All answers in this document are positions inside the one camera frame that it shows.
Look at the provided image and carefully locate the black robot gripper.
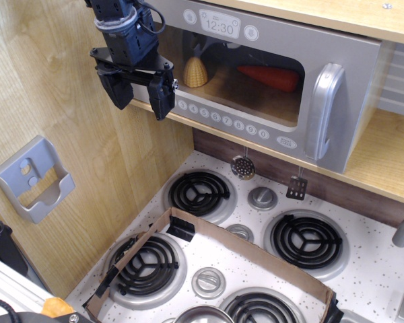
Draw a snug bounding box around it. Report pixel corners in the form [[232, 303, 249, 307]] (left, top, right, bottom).
[[91, 5, 176, 120]]

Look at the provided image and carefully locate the grey toy microwave door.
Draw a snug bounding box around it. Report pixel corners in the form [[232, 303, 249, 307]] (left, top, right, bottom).
[[129, 0, 383, 175]]

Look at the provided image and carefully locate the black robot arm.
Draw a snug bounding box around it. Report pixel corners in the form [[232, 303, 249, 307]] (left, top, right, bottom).
[[86, 1, 178, 120]]

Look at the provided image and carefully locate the yellow toy corn cob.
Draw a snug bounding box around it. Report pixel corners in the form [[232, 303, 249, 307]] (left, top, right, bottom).
[[183, 57, 208, 88]]

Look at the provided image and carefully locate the back left black burner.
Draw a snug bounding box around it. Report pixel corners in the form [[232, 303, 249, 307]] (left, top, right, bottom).
[[162, 170, 238, 225]]

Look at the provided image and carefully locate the black burner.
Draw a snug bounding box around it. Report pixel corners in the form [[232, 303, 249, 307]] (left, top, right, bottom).
[[162, 170, 238, 225], [109, 233, 187, 310], [220, 287, 306, 323], [263, 209, 350, 282]]

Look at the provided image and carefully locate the silver toy slotted spoon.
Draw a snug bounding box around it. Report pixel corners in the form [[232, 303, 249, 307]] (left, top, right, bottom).
[[230, 146, 255, 180]]

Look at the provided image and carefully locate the orange toy carrot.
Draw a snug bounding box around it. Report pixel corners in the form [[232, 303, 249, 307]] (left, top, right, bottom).
[[236, 65, 300, 93]]

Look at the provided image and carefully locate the back grey stove knob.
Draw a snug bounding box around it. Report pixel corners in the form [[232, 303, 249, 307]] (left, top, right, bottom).
[[247, 186, 278, 211]]

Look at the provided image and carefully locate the grey stove knob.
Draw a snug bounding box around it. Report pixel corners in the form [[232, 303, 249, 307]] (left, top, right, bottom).
[[191, 267, 226, 299], [226, 224, 254, 243], [247, 186, 278, 211]]

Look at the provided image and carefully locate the middle grey stove knob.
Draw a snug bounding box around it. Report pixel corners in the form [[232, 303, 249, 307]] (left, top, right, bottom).
[[226, 224, 254, 243]]

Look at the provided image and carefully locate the black toy spatula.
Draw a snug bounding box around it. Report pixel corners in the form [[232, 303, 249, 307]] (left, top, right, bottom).
[[286, 166, 308, 201]]

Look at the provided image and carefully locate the front left black burner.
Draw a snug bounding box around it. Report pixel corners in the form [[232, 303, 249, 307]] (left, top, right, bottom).
[[109, 233, 187, 310]]

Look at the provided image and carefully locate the front grey stove knob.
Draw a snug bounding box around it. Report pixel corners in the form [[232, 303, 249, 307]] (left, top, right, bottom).
[[191, 267, 226, 299]]

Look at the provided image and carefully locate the black equipment on left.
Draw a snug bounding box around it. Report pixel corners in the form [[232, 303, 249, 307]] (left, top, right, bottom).
[[0, 221, 28, 276]]

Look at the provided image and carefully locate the brown cardboard barrier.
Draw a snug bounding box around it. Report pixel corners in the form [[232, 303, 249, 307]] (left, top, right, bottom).
[[83, 207, 343, 322]]

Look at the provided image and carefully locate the back right black burner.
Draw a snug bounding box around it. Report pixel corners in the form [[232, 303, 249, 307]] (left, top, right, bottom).
[[263, 209, 350, 282]]

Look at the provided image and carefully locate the silver metal pot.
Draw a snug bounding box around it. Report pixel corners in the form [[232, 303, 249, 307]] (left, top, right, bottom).
[[173, 305, 234, 323]]

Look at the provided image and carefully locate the orange yellow object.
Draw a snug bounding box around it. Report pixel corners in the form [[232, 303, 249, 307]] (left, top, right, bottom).
[[40, 297, 75, 318]]

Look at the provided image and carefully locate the front right black burner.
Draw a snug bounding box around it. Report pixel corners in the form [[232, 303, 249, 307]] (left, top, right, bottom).
[[220, 287, 306, 323]]

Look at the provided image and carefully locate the wooden shelf cabinet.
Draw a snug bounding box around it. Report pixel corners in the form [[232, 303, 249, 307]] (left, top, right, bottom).
[[129, 0, 404, 208]]

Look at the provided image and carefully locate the grey wall phone holder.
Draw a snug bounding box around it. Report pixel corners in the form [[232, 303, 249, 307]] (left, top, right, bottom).
[[0, 135, 75, 224]]

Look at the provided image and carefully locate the black cable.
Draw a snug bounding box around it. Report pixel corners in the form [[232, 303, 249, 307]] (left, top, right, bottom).
[[0, 296, 21, 323]]

